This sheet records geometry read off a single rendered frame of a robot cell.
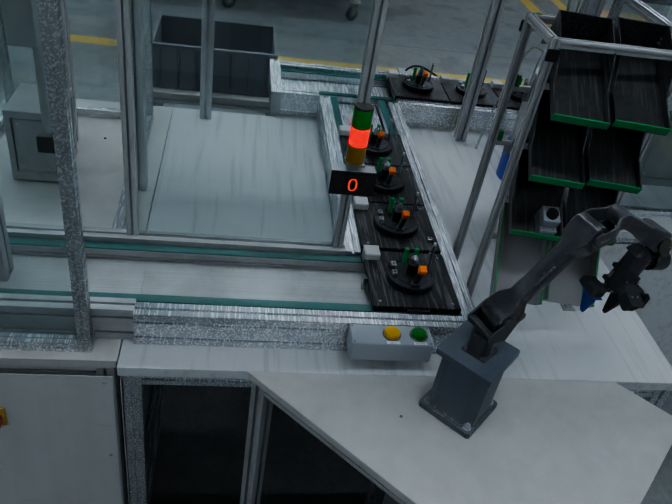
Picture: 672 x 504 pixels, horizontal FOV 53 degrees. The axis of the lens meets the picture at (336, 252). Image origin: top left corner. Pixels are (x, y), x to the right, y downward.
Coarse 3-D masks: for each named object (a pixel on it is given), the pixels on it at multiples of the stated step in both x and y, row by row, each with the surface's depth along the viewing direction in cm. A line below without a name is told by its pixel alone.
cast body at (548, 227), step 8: (544, 208) 170; (552, 208) 169; (536, 216) 174; (544, 216) 169; (552, 216) 168; (536, 224) 173; (544, 224) 170; (552, 224) 169; (536, 232) 173; (544, 232) 171; (552, 232) 171
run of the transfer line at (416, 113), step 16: (384, 80) 304; (464, 80) 314; (384, 96) 297; (416, 112) 287; (432, 112) 287; (448, 112) 289; (480, 112) 289; (512, 112) 292; (448, 128) 293; (480, 128) 294; (512, 128) 296
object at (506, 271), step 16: (496, 240) 185; (512, 240) 185; (528, 240) 186; (544, 240) 184; (496, 256) 182; (512, 256) 185; (528, 256) 185; (496, 272) 180; (512, 272) 184; (496, 288) 183
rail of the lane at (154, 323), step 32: (160, 320) 165; (192, 320) 166; (224, 320) 167; (256, 320) 168; (288, 320) 169; (320, 320) 170; (352, 320) 172; (384, 320) 174; (416, 320) 176; (448, 320) 178
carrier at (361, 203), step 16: (368, 208) 213; (384, 208) 211; (400, 208) 203; (368, 224) 206; (384, 224) 204; (416, 224) 206; (368, 240) 199; (384, 240) 201; (400, 240) 202; (416, 240) 203
